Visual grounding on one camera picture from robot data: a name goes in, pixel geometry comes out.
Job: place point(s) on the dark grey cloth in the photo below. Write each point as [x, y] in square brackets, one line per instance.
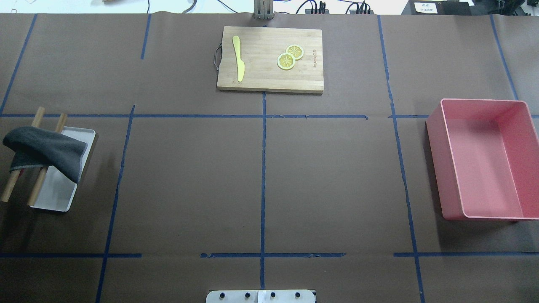
[37, 147]

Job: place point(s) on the yellow plastic knife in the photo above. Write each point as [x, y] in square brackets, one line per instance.
[240, 63]

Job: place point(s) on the front lemon slice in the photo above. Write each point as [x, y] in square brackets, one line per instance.
[286, 61]

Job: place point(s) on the lemon slice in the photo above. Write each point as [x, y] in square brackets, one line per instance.
[286, 61]
[296, 51]

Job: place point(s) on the bamboo cutting board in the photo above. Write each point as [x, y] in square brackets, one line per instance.
[260, 47]

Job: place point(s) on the rear lemon slice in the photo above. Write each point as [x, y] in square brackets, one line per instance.
[296, 51]

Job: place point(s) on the black box with label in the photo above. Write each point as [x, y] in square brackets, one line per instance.
[437, 7]

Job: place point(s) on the right wooden dowel rod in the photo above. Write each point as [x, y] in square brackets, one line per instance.
[43, 170]

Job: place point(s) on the wooden dowel rod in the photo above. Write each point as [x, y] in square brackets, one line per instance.
[14, 175]
[43, 170]

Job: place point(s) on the pink plastic bin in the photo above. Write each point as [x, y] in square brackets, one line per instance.
[486, 159]

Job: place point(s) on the left wooden dowel rod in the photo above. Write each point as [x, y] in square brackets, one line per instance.
[14, 175]

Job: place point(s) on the aluminium frame post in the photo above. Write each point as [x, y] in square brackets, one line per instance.
[263, 9]

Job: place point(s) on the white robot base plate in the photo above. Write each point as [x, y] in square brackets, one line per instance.
[262, 296]

